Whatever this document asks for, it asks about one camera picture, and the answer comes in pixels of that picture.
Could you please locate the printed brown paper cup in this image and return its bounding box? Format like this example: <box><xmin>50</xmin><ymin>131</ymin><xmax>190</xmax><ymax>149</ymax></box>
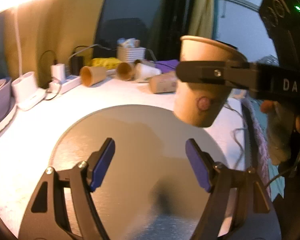
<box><xmin>173</xmin><ymin>35</ymin><xmax>247</xmax><ymax>128</ymax></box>

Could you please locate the printed lying paper cup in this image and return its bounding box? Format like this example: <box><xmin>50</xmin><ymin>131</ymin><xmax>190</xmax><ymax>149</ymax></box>
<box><xmin>149</xmin><ymin>72</ymin><xmax>178</xmax><ymax>94</ymax></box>

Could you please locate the white paper cup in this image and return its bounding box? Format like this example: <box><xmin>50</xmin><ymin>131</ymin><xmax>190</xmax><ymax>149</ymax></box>
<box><xmin>134</xmin><ymin>63</ymin><xmax>161</xmax><ymax>82</ymax></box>

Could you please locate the plain brown paper cup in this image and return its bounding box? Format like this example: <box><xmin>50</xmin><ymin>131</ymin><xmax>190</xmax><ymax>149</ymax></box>
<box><xmin>80</xmin><ymin>66</ymin><xmax>107</xmax><ymax>87</ymax></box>

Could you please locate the right hand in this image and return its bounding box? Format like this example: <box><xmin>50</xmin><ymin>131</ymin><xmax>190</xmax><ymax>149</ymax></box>
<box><xmin>260</xmin><ymin>100</ymin><xmax>300</xmax><ymax>134</ymax></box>

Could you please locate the purple cloth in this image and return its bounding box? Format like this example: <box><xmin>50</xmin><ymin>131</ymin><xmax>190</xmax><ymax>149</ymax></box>
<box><xmin>151</xmin><ymin>60</ymin><xmax>179</xmax><ymax>74</ymax></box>

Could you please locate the right yellow curtain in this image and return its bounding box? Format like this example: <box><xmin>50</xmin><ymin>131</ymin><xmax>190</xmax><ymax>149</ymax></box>
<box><xmin>187</xmin><ymin>0</ymin><xmax>215</xmax><ymax>39</ymax></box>

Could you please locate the yellow curtain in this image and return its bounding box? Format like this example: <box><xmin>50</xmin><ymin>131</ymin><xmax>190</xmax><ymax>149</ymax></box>
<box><xmin>18</xmin><ymin>0</ymin><xmax>104</xmax><ymax>86</ymax></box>
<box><xmin>187</xmin><ymin>0</ymin><xmax>215</xmax><ymax>39</ymax></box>

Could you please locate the round grey placemat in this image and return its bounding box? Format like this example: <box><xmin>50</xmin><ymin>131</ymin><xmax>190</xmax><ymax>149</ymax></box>
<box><xmin>49</xmin><ymin>105</ymin><xmax>226</xmax><ymax>239</ymax></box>

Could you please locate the white plastic basket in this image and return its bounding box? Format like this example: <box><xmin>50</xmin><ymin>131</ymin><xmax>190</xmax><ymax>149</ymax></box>
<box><xmin>116</xmin><ymin>47</ymin><xmax>146</xmax><ymax>62</ymax></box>

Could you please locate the yellow snack bag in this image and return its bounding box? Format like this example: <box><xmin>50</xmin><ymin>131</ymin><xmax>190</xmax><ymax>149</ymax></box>
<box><xmin>89</xmin><ymin>57</ymin><xmax>122</xmax><ymax>70</ymax></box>

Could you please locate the purple bowl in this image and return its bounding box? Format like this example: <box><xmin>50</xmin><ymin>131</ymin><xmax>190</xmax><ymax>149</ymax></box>
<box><xmin>0</xmin><ymin>77</ymin><xmax>11</xmax><ymax>121</ymax></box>

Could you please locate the black power adapter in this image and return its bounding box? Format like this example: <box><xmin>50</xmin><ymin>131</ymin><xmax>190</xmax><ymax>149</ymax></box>
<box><xmin>70</xmin><ymin>56</ymin><xmax>84</xmax><ymax>76</ymax></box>

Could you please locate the white power strip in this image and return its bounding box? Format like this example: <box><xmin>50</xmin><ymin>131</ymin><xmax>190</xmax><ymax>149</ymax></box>
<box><xmin>47</xmin><ymin>75</ymin><xmax>81</xmax><ymax>94</ymax></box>

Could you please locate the white charger plug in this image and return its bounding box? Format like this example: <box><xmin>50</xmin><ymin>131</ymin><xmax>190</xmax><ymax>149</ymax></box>
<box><xmin>50</xmin><ymin>63</ymin><xmax>66</xmax><ymax>82</ymax></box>

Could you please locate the white desk lamp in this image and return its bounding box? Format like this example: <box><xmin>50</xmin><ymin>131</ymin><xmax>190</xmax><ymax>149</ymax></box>
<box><xmin>0</xmin><ymin>0</ymin><xmax>45</xmax><ymax>111</ymax></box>

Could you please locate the grey cable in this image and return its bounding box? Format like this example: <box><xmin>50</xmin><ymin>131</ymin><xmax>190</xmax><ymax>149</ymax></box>
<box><xmin>67</xmin><ymin>43</ymin><xmax>118</xmax><ymax>63</ymax></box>

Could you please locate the black charger cable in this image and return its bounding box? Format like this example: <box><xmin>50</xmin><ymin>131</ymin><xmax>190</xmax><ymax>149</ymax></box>
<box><xmin>38</xmin><ymin>49</ymin><xmax>63</xmax><ymax>101</ymax></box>

